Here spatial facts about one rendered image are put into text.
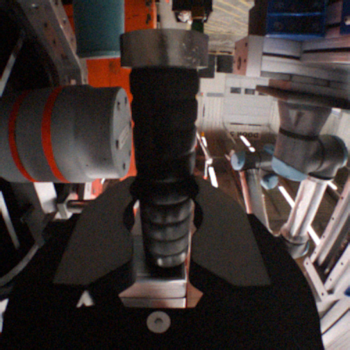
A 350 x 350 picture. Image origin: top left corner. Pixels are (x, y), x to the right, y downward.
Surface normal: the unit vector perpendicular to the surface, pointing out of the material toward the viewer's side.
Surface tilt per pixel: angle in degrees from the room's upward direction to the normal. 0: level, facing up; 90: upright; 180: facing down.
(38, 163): 79
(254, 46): 90
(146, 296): 90
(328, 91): 90
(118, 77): 90
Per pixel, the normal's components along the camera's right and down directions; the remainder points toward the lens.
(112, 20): 0.73, 0.36
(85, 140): 0.03, 0.29
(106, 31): 0.55, 0.44
